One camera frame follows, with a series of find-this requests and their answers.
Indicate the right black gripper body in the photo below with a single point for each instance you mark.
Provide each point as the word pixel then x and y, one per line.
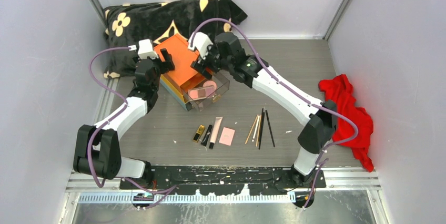
pixel 214 61

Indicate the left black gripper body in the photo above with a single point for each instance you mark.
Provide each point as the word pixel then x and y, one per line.
pixel 158 64

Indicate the round pink blush compact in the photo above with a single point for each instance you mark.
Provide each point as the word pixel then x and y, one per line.
pixel 210 83

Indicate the orange drawer organizer box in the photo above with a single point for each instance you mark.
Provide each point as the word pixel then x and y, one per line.
pixel 183 78

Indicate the pink eyeshadow palette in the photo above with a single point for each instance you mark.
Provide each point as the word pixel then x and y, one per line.
pixel 201 92

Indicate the clear top drawer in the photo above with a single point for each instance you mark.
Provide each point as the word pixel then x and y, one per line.
pixel 223 85

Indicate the pink cream tube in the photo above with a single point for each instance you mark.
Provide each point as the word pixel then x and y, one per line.
pixel 214 132

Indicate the gold lipstick case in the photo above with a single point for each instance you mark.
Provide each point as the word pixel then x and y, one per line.
pixel 199 132

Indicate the black mascara tube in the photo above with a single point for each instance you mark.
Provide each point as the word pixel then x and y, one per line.
pixel 206 137

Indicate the pink square card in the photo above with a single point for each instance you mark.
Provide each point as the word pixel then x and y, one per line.
pixel 227 136

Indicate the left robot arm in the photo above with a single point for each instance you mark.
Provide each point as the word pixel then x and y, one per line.
pixel 97 150

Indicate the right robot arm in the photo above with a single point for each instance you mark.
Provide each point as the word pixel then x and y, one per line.
pixel 319 124

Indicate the gold makeup pencil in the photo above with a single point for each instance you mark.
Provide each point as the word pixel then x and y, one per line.
pixel 258 133

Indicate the white makeup pencil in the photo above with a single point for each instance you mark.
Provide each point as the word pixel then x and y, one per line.
pixel 254 134

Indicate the black floral plush pillow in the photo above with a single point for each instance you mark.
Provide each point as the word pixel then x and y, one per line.
pixel 127 24

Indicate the wooden brown pencil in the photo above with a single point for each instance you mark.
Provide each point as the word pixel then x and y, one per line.
pixel 251 130

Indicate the red cloth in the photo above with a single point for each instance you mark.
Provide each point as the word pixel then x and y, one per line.
pixel 340 90

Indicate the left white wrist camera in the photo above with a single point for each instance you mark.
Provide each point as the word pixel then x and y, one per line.
pixel 146 50

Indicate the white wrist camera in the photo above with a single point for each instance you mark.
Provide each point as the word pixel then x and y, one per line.
pixel 146 50
pixel 200 42

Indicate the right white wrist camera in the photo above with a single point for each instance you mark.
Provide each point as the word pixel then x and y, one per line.
pixel 200 42

